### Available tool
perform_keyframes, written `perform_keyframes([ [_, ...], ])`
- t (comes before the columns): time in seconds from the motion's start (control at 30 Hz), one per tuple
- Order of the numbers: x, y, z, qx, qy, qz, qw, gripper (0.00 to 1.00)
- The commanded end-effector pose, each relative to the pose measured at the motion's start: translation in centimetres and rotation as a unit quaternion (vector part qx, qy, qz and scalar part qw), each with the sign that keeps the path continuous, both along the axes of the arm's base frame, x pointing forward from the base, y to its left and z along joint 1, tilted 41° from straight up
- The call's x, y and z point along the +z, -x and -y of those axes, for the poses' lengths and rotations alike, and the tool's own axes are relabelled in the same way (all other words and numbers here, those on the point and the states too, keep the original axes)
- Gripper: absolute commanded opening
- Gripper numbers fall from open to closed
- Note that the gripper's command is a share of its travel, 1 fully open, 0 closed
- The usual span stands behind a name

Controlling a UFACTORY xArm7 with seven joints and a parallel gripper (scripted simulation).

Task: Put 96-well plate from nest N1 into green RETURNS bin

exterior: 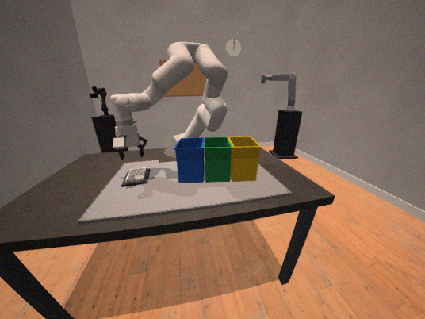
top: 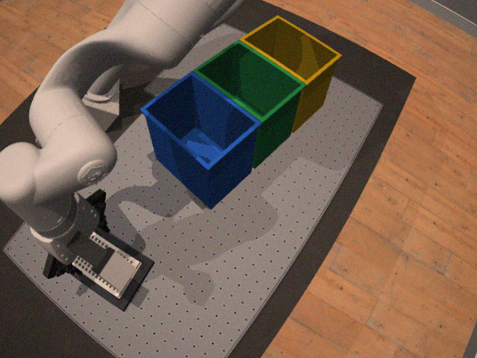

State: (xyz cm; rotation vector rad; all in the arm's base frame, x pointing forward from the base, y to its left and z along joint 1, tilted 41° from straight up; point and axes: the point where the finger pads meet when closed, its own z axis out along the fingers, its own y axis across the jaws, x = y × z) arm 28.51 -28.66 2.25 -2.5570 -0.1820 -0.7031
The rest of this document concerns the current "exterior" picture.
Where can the yellow open-top bin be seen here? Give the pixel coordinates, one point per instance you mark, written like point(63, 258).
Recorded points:
point(244, 159)

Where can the green bin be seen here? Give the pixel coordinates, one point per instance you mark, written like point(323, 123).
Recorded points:
point(217, 159)

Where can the blue open bin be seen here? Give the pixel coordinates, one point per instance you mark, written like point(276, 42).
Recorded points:
point(190, 160)

